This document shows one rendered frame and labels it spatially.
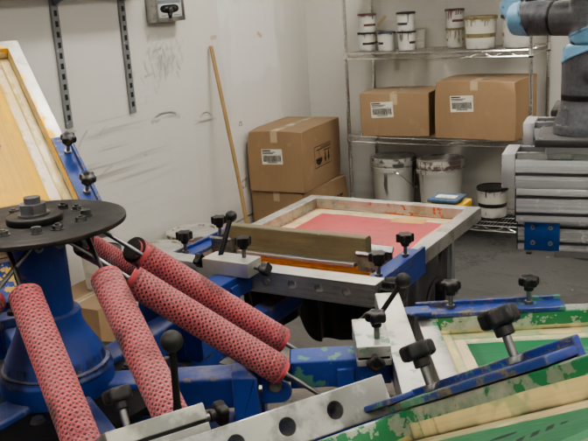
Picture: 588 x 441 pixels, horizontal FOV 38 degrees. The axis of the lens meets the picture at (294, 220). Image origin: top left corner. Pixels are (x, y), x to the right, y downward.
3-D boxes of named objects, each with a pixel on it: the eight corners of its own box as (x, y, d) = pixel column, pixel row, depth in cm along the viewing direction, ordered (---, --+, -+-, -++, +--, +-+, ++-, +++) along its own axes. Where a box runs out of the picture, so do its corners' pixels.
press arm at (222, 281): (230, 287, 198) (228, 266, 196) (252, 290, 195) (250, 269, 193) (186, 312, 183) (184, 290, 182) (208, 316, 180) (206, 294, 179)
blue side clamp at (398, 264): (407, 270, 217) (407, 244, 215) (425, 272, 214) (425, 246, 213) (356, 311, 192) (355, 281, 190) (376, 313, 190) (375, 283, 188)
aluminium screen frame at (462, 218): (311, 206, 284) (311, 194, 283) (481, 219, 255) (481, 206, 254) (165, 278, 218) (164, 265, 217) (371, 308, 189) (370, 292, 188)
